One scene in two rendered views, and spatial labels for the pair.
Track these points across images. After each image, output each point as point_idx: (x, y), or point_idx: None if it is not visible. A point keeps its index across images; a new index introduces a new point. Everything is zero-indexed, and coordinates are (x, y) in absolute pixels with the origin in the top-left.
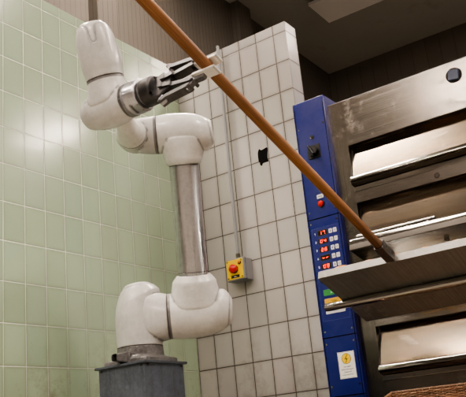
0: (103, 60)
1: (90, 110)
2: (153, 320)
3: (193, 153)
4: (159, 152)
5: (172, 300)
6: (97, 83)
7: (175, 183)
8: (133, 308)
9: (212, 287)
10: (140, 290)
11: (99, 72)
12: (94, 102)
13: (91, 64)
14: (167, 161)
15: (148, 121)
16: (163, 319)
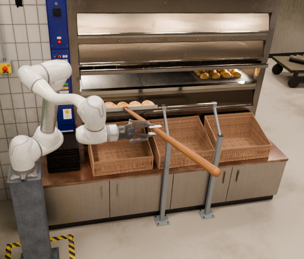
0: (103, 123)
1: (89, 142)
2: (36, 157)
3: (63, 85)
4: None
5: (42, 145)
6: (97, 133)
7: None
8: (26, 155)
9: (58, 134)
10: (27, 146)
11: (100, 128)
12: (93, 140)
13: (98, 126)
14: None
15: (45, 75)
16: (39, 154)
